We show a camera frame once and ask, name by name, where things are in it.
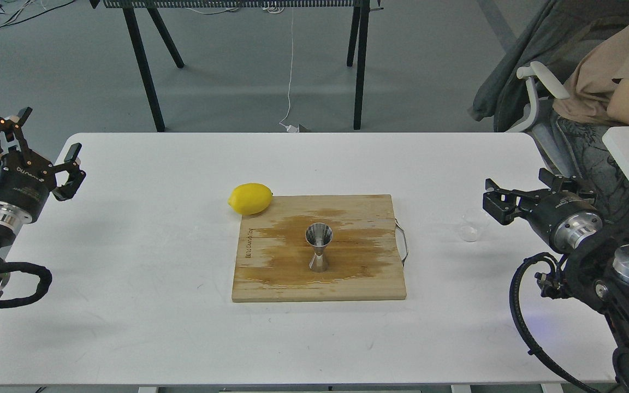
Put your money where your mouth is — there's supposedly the steel double jigger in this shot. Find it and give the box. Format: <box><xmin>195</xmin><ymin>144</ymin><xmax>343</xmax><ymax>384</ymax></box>
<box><xmin>305</xmin><ymin>222</ymin><xmax>334</xmax><ymax>272</ymax></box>

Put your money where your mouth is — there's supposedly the wooden cutting board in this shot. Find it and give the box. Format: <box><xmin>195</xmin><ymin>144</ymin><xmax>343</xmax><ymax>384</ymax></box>
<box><xmin>232</xmin><ymin>194</ymin><xmax>406</xmax><ymax>302</ymax></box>

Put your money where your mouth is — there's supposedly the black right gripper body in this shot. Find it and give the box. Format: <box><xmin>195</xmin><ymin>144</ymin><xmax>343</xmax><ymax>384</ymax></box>
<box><xmin>527</xmin><ymin>191</ymin><xmax>604</xmax><ymax>254</ymax></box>

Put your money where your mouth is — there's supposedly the black trestle table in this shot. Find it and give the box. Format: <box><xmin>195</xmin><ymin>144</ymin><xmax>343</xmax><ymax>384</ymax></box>
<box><xmin>108</xmin><ymin>1</ymin><xmax>384</xmax><ymax>132</ymax></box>

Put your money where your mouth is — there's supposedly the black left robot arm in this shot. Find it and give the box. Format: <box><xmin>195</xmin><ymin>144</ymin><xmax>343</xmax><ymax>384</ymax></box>
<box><xmin>0</xmin><ymin>107</ymin><xmax>86</xmax><ymax>309</ymax></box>

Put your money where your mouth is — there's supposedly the yellow lemon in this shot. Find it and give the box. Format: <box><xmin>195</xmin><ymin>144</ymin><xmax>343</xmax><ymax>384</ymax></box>
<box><xmin>228</xmin><ymin>182</ymin><xmax>273</xmax><ymax>216</ymax></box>

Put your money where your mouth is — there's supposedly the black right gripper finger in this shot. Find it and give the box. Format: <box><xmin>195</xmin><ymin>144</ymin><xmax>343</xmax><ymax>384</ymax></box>
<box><xmin>482</xmin><ymin>178</ymin><xmax>551</xmax><ymax>227</ymax></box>
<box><xmin>538</xmin><ymin>168</ymin><xmax>596</xmax><ymax>198</ymax></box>

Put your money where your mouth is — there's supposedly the grey office chair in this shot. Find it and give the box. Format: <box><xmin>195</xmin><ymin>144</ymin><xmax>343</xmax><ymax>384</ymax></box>
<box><xmin>469</xmin><ymin>1</ymin><xmax>629</xmax><ymax>176</ymax></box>

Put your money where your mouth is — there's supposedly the white power cable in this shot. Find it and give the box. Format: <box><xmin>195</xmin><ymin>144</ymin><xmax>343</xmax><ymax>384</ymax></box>
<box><xmin>278</xmin><ymin>0</ymin><xmax>301</xmax><ymax>133</ymax></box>

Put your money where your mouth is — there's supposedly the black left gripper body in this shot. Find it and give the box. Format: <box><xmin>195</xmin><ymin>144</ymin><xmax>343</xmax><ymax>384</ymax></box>
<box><xmin>0</xmin><ymin>150</ymin><xmax>56</xmax><ymax>222</ymax></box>

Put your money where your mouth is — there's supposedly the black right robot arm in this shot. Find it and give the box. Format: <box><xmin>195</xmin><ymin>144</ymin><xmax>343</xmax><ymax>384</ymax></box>
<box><xmin>483</xmin><ymin>168</ymin><xmax>629</xmax><ymax>392</ymax></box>

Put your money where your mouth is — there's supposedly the clear plastic measuring cup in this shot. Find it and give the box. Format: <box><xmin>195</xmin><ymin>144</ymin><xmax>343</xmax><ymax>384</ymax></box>
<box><xmin>456</xmin><ymin>208</ymin><xmax>491</xmax><ymax>243</ymax></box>

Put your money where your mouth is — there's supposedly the seated person beige shirt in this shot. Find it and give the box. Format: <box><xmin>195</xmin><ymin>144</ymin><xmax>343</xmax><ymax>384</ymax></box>
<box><xmin>550</xmin><ymin>25</ymin><xmax>629</xmax><ymax>224</ymax></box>

